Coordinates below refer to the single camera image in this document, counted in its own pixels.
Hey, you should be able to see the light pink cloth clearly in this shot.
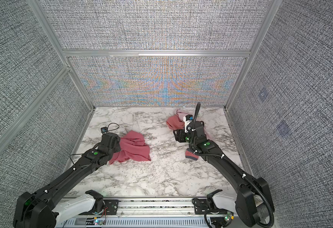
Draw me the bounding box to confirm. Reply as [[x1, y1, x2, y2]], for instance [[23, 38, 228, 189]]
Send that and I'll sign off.
[[176, 109, 189, 122]]

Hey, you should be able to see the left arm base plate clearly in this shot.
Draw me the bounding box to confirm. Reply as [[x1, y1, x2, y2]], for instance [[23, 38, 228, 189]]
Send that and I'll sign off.
[[94, 199, 120, 217]]

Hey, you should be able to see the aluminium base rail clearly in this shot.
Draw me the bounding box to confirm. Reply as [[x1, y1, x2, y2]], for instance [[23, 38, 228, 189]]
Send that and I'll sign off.
[[56, 197, 242, 228]]

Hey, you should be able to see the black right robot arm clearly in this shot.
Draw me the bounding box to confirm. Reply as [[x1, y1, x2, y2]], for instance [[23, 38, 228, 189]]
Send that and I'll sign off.
[[173, 121, 275, 228]]

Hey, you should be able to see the black corrugated cable conduit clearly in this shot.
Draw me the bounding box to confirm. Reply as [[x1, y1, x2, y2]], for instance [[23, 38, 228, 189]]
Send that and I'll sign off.
[[189, 102, 275, 228]]

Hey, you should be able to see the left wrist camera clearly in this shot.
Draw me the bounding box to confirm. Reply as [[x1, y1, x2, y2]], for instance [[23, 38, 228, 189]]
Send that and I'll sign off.
[[101, 127, 109, 135]]

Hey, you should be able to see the aluminium enclosure frame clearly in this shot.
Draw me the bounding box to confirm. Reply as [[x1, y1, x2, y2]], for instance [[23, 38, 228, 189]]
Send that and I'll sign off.
[[0, 0, 282, 174]]

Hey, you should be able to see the salmon printed shirt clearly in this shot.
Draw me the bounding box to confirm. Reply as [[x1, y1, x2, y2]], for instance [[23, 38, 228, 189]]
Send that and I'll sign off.
[[166, 115, 217, 161]]

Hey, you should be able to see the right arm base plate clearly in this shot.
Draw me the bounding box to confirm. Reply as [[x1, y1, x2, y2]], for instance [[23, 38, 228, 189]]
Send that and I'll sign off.
[[192, 198, 215, 215]]

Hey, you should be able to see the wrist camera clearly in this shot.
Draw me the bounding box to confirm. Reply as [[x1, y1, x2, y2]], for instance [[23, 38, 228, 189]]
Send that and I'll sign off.
[[183, 115, 193, 133], [101, 127, 109, 135]]

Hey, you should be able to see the dark pink plain cloth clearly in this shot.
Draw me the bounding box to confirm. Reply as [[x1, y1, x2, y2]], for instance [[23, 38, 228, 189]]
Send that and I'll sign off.
[[109, 131, 151, 164]]

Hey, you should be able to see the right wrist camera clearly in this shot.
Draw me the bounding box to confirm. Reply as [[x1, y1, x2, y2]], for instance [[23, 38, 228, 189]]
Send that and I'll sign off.
[[183, 115, 193, 133]]

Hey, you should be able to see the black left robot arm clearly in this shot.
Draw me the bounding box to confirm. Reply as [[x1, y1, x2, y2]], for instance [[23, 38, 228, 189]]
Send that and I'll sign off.
[[13, 133, 121, 228]]

